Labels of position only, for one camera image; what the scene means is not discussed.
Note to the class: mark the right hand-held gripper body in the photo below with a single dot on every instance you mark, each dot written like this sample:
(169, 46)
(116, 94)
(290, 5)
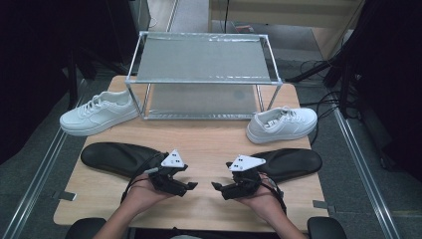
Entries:
(244, 184)

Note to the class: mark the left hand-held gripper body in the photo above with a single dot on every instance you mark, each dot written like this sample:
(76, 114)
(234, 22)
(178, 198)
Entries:
(167, 181)

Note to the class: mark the black flip-flop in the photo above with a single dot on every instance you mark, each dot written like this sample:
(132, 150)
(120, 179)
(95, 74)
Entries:
(292, 162)
(116, 157)

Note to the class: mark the white sneaker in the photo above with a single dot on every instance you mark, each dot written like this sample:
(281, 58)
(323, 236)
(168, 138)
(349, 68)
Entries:
(282, 126)
(99, 114)

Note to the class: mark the metal shoe rack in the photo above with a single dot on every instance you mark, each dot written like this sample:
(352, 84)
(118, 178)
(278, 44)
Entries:
(202, 59)

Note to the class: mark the person's right hand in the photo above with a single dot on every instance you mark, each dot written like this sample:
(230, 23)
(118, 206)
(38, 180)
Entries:
(265, 204)

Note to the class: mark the person's left hand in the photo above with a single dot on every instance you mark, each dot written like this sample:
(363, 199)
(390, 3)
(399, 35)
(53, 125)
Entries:
(141, 199)

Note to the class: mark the grey tape piece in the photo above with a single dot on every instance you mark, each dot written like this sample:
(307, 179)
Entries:
(64, 195)
(323, 205)

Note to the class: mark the black chair armrest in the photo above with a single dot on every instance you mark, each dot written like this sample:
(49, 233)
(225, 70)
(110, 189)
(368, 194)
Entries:
(84, 229)
(326, 229)

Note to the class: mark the black metal stand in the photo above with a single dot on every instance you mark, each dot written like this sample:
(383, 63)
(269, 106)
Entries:
(308, 71)
(72, 83)

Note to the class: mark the small red object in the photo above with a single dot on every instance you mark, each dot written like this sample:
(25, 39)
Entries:
(244, 28)

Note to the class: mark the wooden cabinet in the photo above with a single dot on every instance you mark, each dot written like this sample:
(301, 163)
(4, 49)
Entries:
(282, 11)

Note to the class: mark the black curtain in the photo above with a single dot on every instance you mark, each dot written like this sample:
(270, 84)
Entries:
(30, 66)
(391, 83)

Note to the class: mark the metal floor rail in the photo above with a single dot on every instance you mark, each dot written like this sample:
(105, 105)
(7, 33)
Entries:
(373, 187)
(36, 186)

